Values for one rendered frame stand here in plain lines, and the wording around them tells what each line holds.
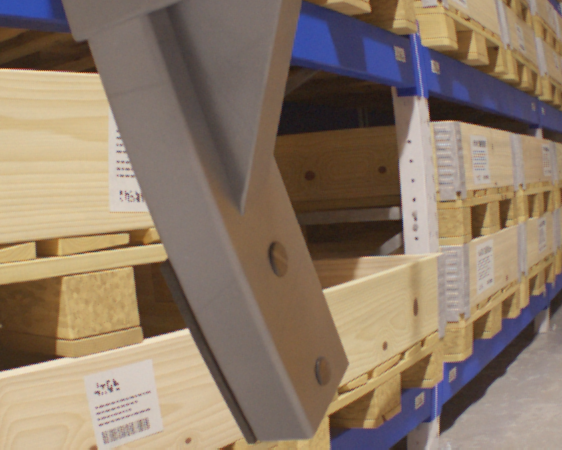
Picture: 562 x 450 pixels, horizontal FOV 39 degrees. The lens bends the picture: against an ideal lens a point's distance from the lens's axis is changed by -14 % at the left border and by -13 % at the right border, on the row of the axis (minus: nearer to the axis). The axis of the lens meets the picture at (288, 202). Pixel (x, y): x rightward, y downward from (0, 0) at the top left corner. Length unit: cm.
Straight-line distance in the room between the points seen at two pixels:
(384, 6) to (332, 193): 65
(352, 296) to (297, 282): 151
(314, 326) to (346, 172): 235
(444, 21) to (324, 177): 60
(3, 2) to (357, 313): 100
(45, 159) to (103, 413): 32
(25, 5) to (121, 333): 44
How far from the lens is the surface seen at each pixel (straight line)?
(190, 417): 118
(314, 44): 175
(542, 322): 421
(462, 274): 240
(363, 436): 192
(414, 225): 229
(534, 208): 360
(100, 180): 104
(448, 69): 262
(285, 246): 15
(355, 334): 168
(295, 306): 15
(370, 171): 248
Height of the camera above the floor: 79
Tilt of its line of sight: 1 degrees down
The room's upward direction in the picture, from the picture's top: 4 degrees counter-clockwise
